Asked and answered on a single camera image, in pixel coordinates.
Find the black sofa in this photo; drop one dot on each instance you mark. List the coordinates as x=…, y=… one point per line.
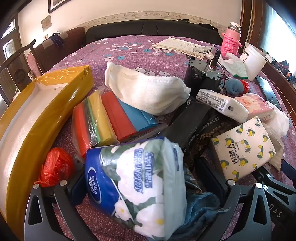
x=138, y=29

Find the blue towel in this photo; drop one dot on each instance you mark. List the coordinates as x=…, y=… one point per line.
x=198, y=208

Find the yellow taped cardboard box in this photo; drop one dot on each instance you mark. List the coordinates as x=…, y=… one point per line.
x=57, y=97

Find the framed wall painting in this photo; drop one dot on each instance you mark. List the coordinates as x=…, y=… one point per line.
x=57, y=3

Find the dark wooden chair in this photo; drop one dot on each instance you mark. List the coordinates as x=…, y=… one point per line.
x=19, y=76

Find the white towel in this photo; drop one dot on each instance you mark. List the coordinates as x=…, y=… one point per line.
x=148, y=90

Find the dark gold patterned packet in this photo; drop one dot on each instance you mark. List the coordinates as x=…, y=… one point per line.
x=205, y=139

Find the multicoloured cloth pack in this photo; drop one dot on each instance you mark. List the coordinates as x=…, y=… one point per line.
x=92, y=122

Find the pink thermos bottle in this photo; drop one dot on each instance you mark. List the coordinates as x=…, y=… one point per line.
x=230, y=44

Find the black electric motor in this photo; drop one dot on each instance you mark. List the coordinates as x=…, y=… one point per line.
x=203, y=78

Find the dark wooden glass door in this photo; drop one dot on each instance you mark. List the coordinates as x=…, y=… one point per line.
x=10, y=46

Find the purple cloth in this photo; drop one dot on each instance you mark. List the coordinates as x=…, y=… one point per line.
x=57, y=38

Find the brown armchair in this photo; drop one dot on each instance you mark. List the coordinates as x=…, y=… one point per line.
x=69, y=39

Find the white plastic jar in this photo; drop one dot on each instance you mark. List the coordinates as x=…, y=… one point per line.
x=254, y=60

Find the purple flowered tablecloth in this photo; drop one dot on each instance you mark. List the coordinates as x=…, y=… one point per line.
x=138, y=53

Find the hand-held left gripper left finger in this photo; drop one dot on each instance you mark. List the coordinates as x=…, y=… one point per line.
x=76, y=192

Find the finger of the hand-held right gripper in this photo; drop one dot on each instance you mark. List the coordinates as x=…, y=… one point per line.
x=288, y=168
x=266, y=177

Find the lemon print tissue pack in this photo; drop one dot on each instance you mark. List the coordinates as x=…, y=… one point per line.
x=242, y=150

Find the pile of windowsill clutter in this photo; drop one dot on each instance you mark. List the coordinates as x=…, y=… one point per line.
x=284, y=67

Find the blue white flowered tissue pack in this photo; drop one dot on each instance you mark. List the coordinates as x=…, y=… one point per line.
x=138, y=185

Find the red plastic bag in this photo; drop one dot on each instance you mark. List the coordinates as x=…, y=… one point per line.
x=55, y=165

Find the pink tissue pack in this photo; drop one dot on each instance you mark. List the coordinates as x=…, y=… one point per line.
x=254, y=106

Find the black smartphone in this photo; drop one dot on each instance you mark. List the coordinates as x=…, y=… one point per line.
x=268, y=92

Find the pale white tissue pack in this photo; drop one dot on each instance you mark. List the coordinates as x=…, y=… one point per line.
x=219, y=102

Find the small wall plaque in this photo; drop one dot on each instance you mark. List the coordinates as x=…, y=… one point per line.
x=46, y=22

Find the black bag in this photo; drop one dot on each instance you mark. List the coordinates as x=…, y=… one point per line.
x=208, y=26

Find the wooden window frame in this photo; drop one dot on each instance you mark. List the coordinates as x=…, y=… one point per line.
x=251, y=23

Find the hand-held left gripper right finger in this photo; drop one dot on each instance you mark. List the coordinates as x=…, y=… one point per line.
x=215, y=179

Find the white plastic bag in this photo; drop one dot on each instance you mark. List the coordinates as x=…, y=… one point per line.
x=278, y=120

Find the white paper booklet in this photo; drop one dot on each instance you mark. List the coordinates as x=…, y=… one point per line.
x=180, y=45

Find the white work glove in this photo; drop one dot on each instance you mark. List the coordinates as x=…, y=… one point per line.
x=237, y=66

